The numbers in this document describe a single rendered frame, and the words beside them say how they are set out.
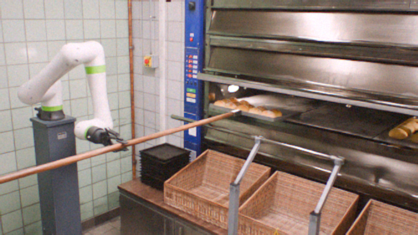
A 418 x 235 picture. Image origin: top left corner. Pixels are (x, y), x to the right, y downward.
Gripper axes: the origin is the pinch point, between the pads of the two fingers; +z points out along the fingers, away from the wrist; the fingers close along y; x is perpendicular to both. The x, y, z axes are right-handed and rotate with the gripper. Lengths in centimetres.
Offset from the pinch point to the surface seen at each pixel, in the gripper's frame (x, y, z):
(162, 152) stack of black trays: -76, 37, -53
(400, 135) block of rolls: -119, -2, 100
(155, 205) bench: -49, 63, -30
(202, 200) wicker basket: -54, 48, 8
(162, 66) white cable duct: -102, -23, -79
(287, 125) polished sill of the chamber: -103, 3, 36
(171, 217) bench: -50, 67, -14
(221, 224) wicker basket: -55, 59, 24
